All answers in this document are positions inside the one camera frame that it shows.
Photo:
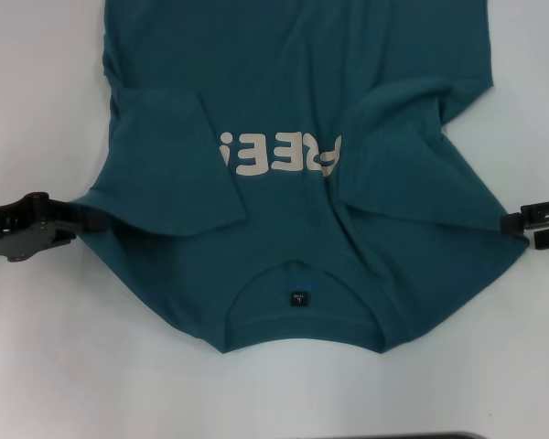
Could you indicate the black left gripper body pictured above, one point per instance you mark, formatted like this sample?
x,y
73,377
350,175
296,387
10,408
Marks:
x,y
13,228

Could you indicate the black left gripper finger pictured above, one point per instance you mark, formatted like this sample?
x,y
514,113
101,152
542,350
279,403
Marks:
x,y
80,217
63,240

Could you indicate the teal t-shirt with beige print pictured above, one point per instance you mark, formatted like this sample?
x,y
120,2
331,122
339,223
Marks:
x,y
302,256

